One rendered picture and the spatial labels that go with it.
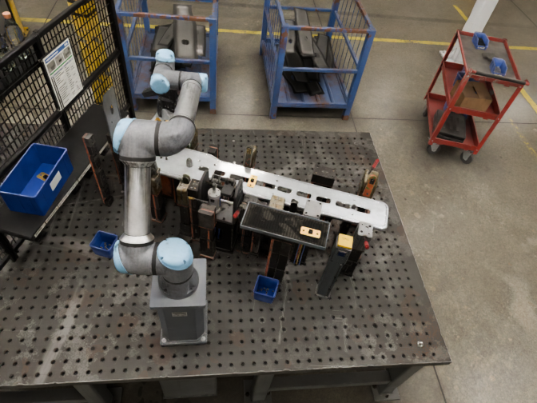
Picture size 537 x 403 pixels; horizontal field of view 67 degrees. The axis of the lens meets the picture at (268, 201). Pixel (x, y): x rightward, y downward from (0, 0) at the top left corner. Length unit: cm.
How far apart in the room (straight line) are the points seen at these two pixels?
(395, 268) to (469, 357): 102
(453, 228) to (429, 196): 35
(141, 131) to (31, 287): 114
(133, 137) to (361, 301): 137
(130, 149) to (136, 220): 24
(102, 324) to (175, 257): 73
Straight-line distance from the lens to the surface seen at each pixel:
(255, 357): 193
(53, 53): 222
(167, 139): 134
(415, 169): 398
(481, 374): 311
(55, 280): 222
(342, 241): 173
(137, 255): 145
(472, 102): 389
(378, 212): 210
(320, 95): 419
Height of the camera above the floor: 253
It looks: 50 degrees down
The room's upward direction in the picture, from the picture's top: 9 degrees clockwise
